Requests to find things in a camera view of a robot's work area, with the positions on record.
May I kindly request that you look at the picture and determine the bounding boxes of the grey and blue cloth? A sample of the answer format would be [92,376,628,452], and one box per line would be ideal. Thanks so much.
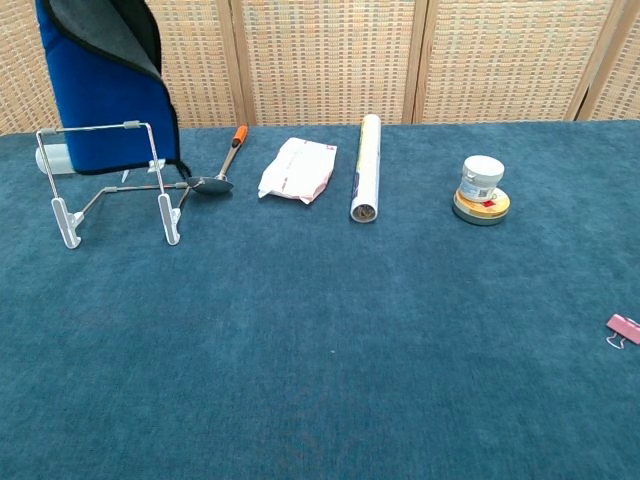
[33,0,191,179]

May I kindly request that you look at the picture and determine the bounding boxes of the white tissue pack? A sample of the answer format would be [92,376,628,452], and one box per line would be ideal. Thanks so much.
[257,137,339,205]

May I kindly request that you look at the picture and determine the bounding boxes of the white film roll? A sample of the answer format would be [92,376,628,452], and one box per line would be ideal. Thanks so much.
[348,113,383,224]

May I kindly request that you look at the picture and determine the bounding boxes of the teal table cloth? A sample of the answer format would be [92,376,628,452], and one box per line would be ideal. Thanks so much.
[0,119,640,480]

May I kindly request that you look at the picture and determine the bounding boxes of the round yellow tin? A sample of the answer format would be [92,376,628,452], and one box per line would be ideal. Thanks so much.
[452,189,512,227]

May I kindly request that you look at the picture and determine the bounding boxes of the small white jar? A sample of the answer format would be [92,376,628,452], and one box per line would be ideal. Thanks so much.
[458,155,505,203]

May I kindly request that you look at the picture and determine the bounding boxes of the woven wooden folding screen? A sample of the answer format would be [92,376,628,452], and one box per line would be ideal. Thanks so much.
[0,0,640,136]

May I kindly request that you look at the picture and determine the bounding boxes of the translucent plastic wash bottle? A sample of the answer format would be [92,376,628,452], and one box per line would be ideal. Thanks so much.
[34,143,131,184]

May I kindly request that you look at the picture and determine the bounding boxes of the pink binder clip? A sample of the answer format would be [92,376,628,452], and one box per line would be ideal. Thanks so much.
[605,313,640,350]

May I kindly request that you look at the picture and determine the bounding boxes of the steel ladle with orange handle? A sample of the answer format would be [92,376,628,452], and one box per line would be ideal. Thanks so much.
[185,124,249,197]

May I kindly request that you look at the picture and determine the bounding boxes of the metal wire stand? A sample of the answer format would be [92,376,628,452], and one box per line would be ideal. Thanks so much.
[36,119,192,250]

